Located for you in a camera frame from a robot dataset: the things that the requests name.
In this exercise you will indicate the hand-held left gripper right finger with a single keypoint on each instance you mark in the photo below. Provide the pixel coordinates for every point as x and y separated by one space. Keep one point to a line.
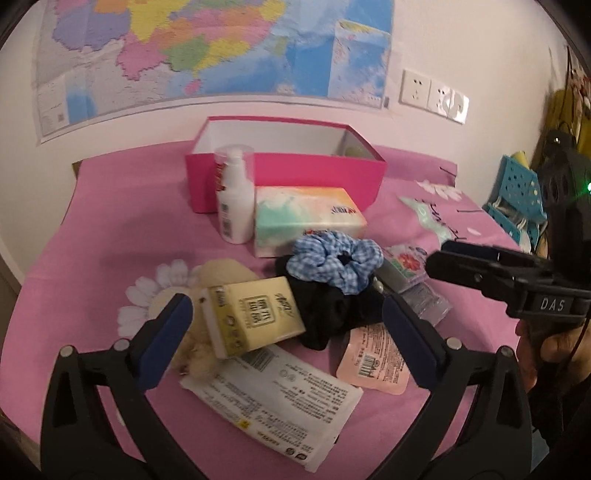
406 341

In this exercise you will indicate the wall map poster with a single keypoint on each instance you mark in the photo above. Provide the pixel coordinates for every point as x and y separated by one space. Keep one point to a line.
184 46

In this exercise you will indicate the pink cardboard box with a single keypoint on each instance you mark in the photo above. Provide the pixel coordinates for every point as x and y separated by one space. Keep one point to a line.
300 170

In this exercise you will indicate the blue plastic stool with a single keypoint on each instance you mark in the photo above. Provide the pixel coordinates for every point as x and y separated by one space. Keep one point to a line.
517 194

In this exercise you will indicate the white wet wipes pack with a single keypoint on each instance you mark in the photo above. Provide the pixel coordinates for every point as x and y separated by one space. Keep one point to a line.
277 401

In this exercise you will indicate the white pump bottle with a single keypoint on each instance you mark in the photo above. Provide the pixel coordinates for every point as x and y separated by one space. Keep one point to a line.
235 207

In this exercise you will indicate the beige plush toy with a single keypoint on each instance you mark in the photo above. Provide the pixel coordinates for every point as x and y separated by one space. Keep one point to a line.
221 274

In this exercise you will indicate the yellow tissue pack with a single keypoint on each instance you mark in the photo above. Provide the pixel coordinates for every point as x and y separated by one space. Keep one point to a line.
249 318

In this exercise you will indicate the clear purple packet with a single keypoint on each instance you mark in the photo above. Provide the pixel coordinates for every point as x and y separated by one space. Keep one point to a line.
425 300

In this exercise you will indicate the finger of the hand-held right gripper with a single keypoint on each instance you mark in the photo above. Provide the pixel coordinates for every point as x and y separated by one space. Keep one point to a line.
489 253
471 272

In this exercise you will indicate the white wall socket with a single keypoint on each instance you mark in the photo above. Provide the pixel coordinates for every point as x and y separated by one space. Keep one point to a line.
448 101
414 88

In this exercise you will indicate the pastel soft tissue pack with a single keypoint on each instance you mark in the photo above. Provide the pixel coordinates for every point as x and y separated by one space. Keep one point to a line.
295 217

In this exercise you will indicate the blue gingham scrunchie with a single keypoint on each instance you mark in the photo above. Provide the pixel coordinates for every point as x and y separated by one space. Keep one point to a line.
318 258

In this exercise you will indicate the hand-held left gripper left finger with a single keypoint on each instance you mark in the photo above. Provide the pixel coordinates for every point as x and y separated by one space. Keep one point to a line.
171 332

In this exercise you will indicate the black scrunchie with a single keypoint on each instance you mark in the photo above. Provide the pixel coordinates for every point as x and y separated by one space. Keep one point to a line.
323 309

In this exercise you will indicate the pink spout pouch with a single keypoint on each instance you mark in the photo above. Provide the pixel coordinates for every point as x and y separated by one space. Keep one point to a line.
369 360

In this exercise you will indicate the small floral tissue pack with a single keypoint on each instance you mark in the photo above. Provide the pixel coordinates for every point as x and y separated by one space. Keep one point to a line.
401 265

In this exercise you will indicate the person's right hand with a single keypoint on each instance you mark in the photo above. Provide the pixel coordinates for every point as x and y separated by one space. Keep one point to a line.
565 350

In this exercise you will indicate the yellow garment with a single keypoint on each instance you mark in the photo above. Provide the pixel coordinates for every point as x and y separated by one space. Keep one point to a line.
561 110

